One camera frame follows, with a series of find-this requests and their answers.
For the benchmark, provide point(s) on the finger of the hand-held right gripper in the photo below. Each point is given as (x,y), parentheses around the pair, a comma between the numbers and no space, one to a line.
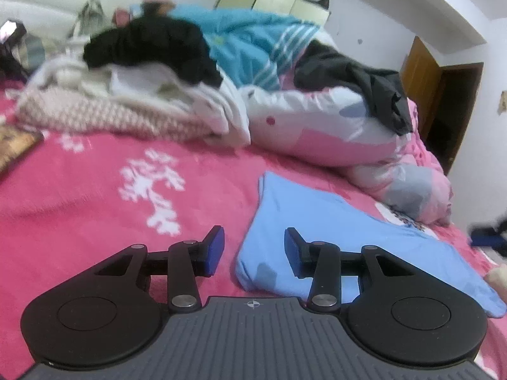
(487,237)

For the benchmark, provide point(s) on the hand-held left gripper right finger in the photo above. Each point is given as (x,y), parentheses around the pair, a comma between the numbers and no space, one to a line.
(292,251)

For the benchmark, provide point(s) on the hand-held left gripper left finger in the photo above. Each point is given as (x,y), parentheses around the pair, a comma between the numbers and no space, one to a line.
(214,251)

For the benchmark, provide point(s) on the light blue T-shirt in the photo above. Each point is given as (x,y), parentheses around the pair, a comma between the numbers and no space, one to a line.
(336,225)

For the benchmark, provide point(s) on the person's right hand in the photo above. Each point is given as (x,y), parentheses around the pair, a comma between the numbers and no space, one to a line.
(500,279)

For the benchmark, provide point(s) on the pink and white duvet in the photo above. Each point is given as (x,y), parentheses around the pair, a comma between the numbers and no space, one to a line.
(324,126)

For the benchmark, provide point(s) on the brown wooden door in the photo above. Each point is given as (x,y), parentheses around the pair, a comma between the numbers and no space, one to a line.
(471,107)

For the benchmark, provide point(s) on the pink checked garment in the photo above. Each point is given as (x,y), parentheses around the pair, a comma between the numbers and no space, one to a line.
(99,114)

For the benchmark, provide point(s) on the white garment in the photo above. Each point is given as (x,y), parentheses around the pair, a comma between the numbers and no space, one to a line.
(138,83)

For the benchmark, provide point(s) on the dark grey T-shirt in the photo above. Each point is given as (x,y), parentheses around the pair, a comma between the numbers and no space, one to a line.
(356,75)

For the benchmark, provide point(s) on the teal striped duvet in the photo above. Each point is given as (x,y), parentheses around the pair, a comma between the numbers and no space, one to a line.
(245,43)

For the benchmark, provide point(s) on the black garment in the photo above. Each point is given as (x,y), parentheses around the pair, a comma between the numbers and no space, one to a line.
(158,43)

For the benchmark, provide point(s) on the book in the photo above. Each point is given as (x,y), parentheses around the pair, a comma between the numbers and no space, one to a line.
(16,146)

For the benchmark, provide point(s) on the cream wardrobe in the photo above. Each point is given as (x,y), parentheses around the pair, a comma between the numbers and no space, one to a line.
(269,0)

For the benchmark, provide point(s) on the grey patterned pillow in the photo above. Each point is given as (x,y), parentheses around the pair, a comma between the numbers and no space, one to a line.
(89,18)

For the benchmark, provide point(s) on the yellow wall sticker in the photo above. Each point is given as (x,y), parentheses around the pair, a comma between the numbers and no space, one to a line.
(502,103)

